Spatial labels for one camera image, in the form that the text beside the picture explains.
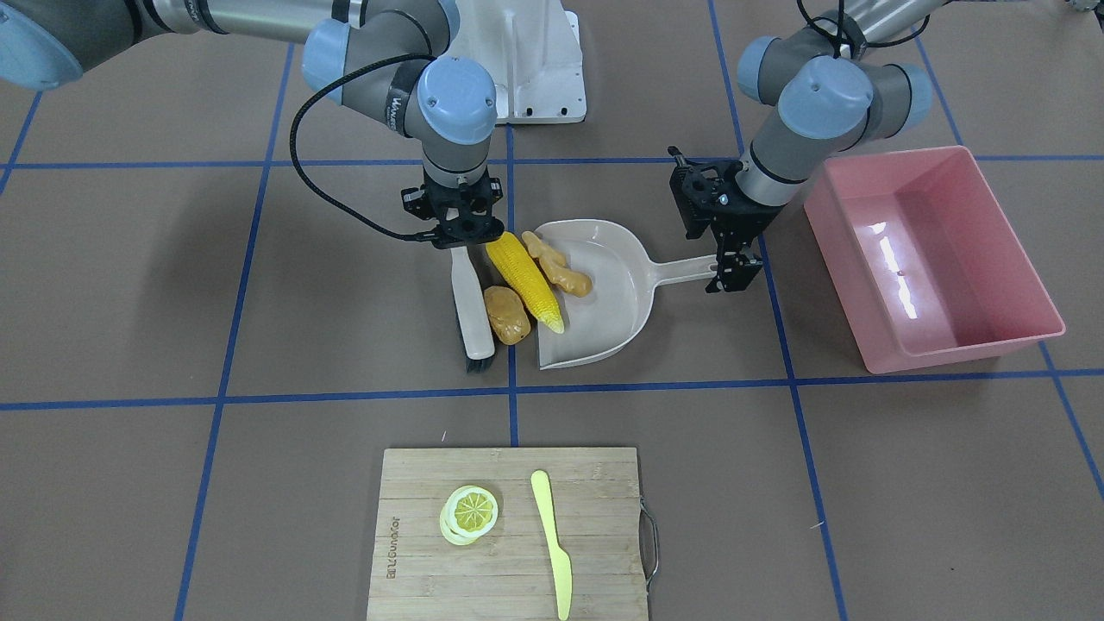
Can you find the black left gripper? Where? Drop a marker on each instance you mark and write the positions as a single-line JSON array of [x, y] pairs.
[[735, 221]]

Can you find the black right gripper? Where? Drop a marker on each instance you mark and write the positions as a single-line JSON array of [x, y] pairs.
[[413, 203]]

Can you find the yellow toy corn cob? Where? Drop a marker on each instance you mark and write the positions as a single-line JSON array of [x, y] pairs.
[[521, 273]]

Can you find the beige hand brush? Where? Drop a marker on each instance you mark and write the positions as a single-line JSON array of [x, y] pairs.
[[476, 332]]

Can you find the toy ginger root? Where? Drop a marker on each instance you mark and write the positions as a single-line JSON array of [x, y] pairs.
[[554, 266]]

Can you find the beige plastic dustpan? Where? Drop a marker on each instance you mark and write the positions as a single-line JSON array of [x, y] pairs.
[[624, 283]]

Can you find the brown toy potato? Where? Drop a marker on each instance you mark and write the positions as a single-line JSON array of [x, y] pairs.
[[507, 314]]

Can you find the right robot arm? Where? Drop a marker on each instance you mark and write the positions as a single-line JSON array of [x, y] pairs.
[[386, 60]]

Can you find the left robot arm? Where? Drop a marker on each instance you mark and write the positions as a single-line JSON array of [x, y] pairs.
[[824, 100]]

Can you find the pink plastic bin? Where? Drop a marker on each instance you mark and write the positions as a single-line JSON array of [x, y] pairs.
[[924, 260]]

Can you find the toy lemon slices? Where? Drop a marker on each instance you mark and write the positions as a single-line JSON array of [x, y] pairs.
[[468, 514]]

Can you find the bamboo cutting board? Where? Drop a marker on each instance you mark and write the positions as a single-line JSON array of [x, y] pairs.
[[417, 574]]

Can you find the yellow plastic knife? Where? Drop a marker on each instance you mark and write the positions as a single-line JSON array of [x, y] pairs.
[[559, 560]]

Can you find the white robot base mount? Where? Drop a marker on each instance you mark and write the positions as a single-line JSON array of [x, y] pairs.
[[533, 51]]

